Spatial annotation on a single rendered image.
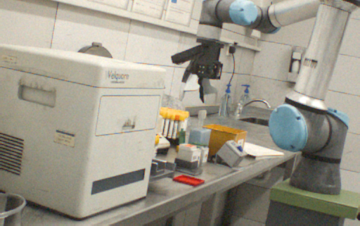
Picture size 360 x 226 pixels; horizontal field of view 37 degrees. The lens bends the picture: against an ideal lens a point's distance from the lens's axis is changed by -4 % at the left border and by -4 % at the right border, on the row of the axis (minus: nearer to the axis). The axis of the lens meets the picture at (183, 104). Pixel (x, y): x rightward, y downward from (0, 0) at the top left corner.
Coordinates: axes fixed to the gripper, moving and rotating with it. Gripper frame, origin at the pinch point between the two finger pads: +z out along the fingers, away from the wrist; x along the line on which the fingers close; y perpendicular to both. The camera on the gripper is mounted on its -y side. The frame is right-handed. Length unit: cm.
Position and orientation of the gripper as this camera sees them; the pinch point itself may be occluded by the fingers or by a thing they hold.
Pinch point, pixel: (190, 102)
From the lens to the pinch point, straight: 177.7
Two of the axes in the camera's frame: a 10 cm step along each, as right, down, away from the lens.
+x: 5.0, 0.4, 8.7
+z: -1.8, 9.8, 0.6
